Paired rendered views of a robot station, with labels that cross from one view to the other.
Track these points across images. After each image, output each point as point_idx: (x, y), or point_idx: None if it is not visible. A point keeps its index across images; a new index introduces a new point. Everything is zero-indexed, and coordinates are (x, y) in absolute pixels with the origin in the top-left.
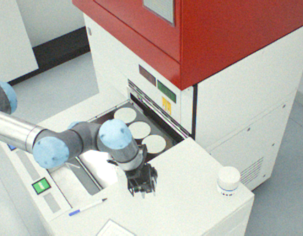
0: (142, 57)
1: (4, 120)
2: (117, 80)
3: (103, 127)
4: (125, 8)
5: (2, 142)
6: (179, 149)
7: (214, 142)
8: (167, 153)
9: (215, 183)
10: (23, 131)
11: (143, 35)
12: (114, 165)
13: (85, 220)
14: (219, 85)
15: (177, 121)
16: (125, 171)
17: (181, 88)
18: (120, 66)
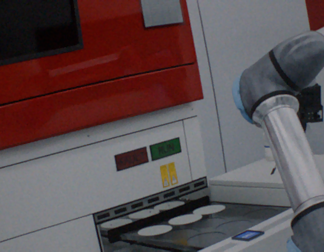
0: (147, 106)
1: (321, 29)
2: (68, 251)
3: None
4: (115, 53)
5: (247, 243)
6: (229, 178)
7: None
8: (237, 179)
9: (269, 162)
10: None
11: (146, 69)
12: (250, 214)
13: None
14: None
15: (188, 180)
16: (315, 87)
17: (203, 95)
18: (75, 205)
